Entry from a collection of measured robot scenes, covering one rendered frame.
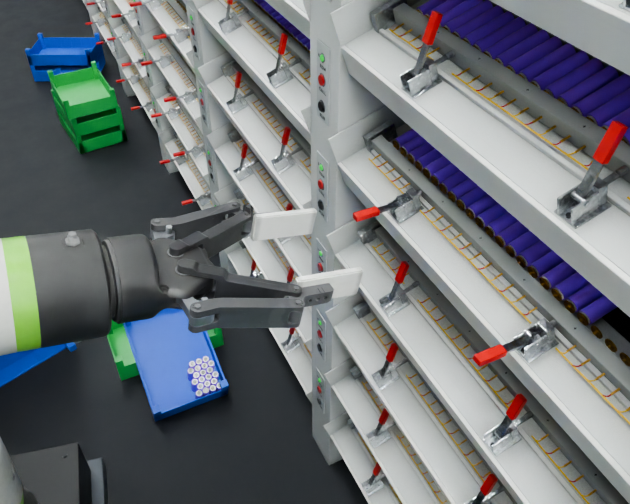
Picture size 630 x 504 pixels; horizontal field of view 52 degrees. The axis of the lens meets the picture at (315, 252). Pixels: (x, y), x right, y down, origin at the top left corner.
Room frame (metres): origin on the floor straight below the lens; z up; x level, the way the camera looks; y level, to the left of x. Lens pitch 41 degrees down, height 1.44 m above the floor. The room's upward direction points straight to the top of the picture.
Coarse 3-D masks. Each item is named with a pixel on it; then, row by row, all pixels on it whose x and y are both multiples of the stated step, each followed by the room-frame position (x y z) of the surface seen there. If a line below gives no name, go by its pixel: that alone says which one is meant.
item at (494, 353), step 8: (528, 336) 0.45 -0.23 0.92; (504, 344) 0.44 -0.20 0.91; (512, 344) 0.44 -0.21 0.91; (520, 344) 0.44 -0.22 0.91; (528, 344) 0.45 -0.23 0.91; (480, 352) 0.43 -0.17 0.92; (488, 352) 0.43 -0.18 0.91; (496, 352) 0.43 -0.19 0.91; (504, 352) 0.43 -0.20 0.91; (480, 360) 0.42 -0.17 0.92; (488, 360) 0.42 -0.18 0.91
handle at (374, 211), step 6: (396, 198) 0.69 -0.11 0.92; (390, 204) 0.69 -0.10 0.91; (396, 204) 0.69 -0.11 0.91; (366, 210) 0.67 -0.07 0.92; (372, 210) 0.67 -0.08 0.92; (378, 210) 0.67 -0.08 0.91; (384, 210) 0.68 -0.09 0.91; (354, 216) 0.66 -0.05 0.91; (360, 216) 0.66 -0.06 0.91; (366, 216) 0.66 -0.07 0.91; (372, 216) 0.67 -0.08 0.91
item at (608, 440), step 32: (352, 128) 0.84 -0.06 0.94; (384, 128) 0.84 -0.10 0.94; (352, 160) 0.83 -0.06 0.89; (384, 192) 0.74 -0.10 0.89; (384, 224) 0.72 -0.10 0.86; (416, 224) 0.67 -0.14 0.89; (416, 256) 0.63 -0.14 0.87; (448, 256) 0.60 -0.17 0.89; (448, 288) 0.56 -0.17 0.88; (480, 288) 0.55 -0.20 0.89; (480, 320) 0.50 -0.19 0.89; (512, 320) 0.49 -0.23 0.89; (512, 352) 0.45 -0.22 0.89; (544, 384) 0.41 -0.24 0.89; (576, 384) 0.40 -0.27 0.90; (576, 416) 0.37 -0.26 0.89; (608, 416) 0.37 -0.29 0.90; (608, 448) 0.33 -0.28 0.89
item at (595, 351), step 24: (384, 144) 0.81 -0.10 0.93; (408, 168) 0.75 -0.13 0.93; (432, 192) 0.69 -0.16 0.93; (456, 216) 0.64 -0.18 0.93; (480, 240) 0.60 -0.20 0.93; (504, 264) 0.55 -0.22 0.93; (528, 288) 0.51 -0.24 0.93; (528, 312) 0.49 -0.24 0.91; (552, 312) 0.48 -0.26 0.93; (576, 336) 0.44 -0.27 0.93; (600, 360) 0.41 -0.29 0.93; (624, 384) 0.38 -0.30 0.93
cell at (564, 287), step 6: (570, 276) 0.52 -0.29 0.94; (576, 276) 0.52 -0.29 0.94; (582, 276) 0.52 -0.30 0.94; (564, 282) 0.51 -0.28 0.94; (570, 282) 0.51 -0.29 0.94; (576, 282) 0.51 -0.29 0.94; (582, 282) 0.51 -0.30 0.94; (588, 282) 0.51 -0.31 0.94; (558, 288) 0.51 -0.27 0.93; (564, 288) 0.51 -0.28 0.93; (570, 288) 0.51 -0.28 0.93; (576, 288) 0.51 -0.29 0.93; (564, 294) 0.50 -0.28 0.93; (570, 294) 0.50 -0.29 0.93
